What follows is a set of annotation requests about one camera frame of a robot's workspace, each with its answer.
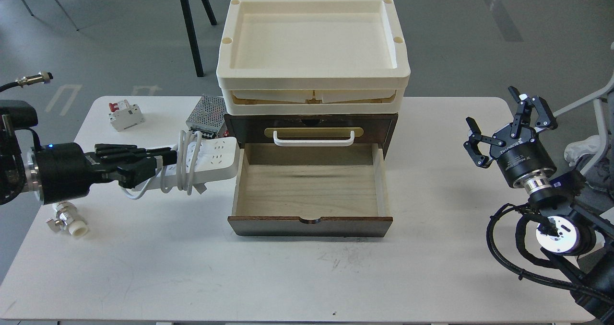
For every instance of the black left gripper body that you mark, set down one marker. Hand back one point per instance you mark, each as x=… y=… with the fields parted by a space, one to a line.
x=59 y=172

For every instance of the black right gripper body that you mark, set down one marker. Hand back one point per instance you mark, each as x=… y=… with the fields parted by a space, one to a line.
x=521 y=155

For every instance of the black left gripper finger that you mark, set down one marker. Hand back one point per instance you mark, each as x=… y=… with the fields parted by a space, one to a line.
x=130 y=175
x=125 y=156

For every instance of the white power strip with cable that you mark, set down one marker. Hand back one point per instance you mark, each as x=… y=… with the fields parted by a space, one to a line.
x=199 y=161

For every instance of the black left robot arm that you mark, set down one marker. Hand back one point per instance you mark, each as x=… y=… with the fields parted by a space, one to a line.
x=17 y=137

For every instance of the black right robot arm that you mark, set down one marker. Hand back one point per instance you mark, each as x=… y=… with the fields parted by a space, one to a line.
x=556 y=229

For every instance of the metal valve white fitting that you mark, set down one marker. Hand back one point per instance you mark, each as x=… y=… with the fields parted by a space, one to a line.
x=67 y=219

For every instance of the white cloth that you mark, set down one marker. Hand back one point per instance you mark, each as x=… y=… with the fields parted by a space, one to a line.
x=574 y=151

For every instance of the metal mesh power supply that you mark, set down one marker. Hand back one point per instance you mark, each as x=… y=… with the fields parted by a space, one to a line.
x=208 y=117

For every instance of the open wooden drawer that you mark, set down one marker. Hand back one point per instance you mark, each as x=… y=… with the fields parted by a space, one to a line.
x=311 y=192

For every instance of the cream plastic tray stack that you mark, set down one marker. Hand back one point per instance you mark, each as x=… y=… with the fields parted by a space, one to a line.
x=312 y=57

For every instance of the white circuit breaker red switch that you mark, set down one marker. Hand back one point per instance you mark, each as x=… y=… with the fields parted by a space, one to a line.
x=124 y=115

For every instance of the white drawer handle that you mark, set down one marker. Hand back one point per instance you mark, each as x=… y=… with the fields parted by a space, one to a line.
x=313 y=142

